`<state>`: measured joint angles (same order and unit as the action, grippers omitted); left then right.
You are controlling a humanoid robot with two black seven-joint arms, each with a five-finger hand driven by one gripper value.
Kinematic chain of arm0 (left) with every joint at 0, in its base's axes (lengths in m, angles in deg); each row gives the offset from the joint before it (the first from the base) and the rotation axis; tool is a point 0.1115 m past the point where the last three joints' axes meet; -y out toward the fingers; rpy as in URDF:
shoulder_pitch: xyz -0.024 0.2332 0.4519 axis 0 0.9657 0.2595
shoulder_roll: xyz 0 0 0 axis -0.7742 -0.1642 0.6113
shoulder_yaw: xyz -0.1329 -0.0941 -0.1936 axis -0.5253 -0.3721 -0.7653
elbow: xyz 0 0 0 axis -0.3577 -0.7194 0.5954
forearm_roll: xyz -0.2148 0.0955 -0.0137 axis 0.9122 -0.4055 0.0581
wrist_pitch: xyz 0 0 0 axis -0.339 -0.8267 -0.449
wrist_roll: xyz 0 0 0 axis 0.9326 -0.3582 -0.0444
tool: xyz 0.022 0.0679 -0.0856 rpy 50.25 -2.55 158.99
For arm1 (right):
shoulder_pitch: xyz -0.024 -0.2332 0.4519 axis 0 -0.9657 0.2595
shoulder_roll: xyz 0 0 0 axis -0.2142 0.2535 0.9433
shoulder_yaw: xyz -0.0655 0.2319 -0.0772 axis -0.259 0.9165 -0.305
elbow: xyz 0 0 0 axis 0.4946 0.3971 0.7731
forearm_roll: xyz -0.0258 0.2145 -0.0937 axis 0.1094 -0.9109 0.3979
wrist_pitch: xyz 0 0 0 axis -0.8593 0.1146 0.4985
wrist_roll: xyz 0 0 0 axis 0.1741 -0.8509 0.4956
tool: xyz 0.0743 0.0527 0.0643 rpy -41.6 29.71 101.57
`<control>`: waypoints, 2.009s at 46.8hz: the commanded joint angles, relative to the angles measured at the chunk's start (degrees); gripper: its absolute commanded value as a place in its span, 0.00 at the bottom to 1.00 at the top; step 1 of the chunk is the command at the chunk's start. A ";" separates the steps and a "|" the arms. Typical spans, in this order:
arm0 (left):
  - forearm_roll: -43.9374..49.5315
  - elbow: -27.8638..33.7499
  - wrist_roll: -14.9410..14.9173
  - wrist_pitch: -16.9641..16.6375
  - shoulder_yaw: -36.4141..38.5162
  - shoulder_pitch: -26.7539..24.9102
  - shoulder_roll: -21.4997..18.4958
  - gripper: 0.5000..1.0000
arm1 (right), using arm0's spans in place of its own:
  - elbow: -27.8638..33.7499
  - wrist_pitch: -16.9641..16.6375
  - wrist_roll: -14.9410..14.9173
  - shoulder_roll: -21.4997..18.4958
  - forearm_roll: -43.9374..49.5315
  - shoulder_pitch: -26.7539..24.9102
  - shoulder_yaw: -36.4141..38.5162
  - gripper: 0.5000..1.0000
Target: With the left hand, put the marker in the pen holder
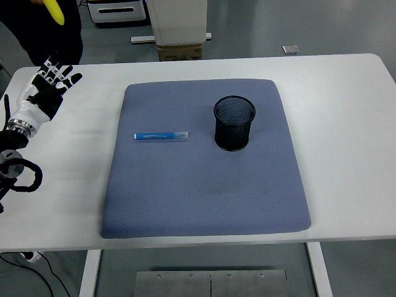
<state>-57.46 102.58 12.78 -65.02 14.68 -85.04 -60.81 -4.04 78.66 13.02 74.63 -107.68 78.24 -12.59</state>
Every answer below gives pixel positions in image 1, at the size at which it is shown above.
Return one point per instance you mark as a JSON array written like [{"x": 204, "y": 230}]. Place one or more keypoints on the cardboard box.
[{"x": 179, "y": 53}]

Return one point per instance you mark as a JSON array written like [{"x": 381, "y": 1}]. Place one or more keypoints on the grey metal plate with screws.
[{"x": 173, "y": 284}]

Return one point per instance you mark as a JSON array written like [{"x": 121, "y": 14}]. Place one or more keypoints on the person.
[{"x": 37, "y": 31}]

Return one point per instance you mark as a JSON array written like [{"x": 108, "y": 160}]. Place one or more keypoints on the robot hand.
[{"x": 31, "y": 108}]

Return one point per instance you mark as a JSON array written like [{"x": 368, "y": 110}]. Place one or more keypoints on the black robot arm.
[{"x": 12, "y": 140}]

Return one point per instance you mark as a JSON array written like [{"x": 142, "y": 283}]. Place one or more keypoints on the yellow banana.
[{"x": 54, "y": 10}]

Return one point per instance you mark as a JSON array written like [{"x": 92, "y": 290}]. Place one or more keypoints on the white appliance with black slot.
[{"x": 117, "y": 18}]

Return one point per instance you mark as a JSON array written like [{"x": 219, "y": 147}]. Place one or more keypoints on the black mesh pen holder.
[{"x": 232, "y": 136}]

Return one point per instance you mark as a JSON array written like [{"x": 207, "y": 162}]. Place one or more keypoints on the blue marker pen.
[{"x": 154, "y": 135}]

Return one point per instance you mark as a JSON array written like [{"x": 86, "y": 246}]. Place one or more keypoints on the small grey floor plate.
[{"x": 290, "y": 49}]

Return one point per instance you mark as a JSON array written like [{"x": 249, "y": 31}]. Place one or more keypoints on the white base bar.
[{"x": 142, "y": 39}]

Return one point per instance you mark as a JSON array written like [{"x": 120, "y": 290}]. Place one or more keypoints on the white power strip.
[{"x": 32, "y": 256}]

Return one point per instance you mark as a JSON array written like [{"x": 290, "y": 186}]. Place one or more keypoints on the blue-grey padded mat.
[{"x": 185, "y": 185}]

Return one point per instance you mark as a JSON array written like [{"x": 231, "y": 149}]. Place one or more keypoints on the white table leg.
[
  {"x": 89, "y": 272},
  {"x": 318, "y": 269}
]

